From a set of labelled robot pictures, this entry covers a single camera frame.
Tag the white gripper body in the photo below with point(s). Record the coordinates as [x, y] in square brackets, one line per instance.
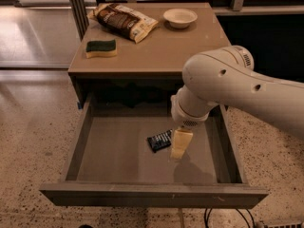
[186, 117]

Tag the white ceramic bowl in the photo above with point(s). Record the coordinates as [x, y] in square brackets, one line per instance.
[180, 18]

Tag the dark blue rxbar wrapper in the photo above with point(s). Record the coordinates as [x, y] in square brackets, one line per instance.
[160, 141]

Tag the green yellow sponge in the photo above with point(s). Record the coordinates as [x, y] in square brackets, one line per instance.
[101, 49]

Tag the grey cabinet counter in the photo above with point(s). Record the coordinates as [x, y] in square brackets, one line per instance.
[160, 55]

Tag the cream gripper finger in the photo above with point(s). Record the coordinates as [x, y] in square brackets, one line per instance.
[180, 142]

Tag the floor vent grille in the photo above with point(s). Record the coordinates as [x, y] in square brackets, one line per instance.
[280, 224]

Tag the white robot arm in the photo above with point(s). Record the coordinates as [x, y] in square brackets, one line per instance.
[225, 76]

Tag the brown chip bag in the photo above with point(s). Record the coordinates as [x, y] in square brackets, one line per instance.
[126, 21]

